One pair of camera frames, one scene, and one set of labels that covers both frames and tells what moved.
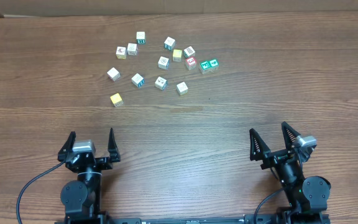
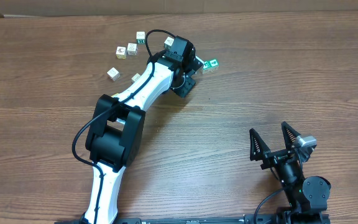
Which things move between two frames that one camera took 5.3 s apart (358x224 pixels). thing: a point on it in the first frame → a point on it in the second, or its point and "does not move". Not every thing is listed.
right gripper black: (274, 157) does not move
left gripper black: (114, 154) → (183, 88)
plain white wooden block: (114, 74) does not move
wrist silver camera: (306, 140) does not move
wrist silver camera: (83, 145) → (199, 60)
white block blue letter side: (138, 80) does not move
